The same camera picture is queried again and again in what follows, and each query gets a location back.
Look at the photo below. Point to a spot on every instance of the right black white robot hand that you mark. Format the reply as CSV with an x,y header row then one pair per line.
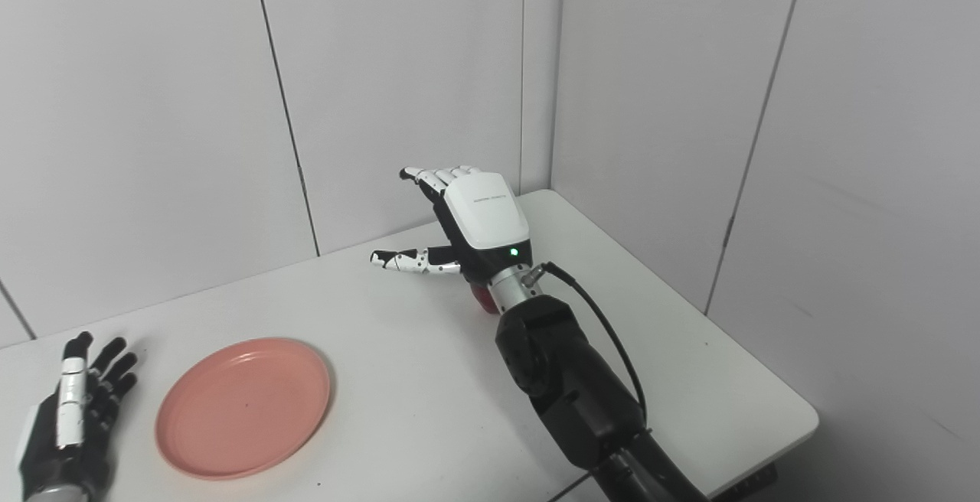
x,y
486,219

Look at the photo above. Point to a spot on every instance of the pink round plate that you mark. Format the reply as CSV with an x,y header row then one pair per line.
x,y
245,406

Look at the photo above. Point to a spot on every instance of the dark table underframe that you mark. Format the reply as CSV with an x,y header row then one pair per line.
x,y
746,487

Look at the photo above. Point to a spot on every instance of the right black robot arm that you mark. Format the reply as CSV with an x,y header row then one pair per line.
x,y
574,379

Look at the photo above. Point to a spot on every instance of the red apple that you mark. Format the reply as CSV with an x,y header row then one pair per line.
x,y
484,299

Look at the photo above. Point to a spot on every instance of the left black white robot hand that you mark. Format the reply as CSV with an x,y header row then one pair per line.
x,y
46,448

